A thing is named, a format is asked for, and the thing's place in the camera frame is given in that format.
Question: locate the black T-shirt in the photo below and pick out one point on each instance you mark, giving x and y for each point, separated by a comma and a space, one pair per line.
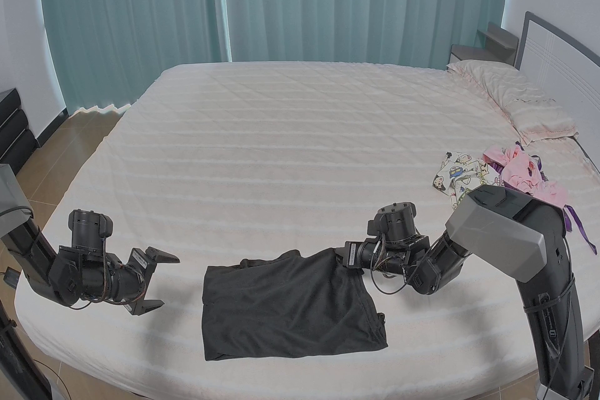
290, 309

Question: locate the white printed garment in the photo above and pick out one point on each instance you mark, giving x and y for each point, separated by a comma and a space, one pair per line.
461, 178

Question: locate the pale pink pillow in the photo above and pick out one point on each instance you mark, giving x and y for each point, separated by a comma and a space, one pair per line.
520, 103

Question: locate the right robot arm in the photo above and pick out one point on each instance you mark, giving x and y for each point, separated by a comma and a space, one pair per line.
506, 224

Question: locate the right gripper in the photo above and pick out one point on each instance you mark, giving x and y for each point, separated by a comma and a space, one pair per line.
370, 255

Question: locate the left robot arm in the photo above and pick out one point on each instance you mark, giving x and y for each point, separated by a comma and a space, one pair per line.
42, 262

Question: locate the purple garment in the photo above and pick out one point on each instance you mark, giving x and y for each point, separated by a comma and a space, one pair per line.
569, 220

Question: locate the black chest of drawers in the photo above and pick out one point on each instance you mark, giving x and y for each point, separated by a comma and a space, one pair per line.
14, 131

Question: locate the pink garment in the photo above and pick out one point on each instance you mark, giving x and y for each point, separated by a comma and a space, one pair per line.
525, 168

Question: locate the bed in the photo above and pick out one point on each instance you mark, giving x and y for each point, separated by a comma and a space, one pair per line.
281, 145

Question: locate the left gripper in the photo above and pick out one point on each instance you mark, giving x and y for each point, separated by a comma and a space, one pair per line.
124, 285

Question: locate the grey bedside table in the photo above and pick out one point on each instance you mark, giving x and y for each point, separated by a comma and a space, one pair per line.
473, 53

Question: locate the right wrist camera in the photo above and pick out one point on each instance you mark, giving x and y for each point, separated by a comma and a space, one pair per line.
374, 227

